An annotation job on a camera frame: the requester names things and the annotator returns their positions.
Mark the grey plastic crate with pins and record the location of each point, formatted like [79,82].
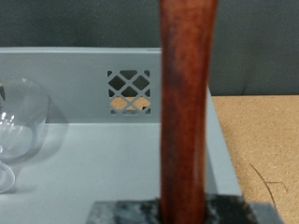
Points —
[93,155]

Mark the clear wine glass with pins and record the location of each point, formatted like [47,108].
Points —
[21,124]

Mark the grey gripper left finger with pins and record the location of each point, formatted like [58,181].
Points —
[127,213]

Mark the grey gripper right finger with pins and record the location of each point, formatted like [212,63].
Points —
[230,211]

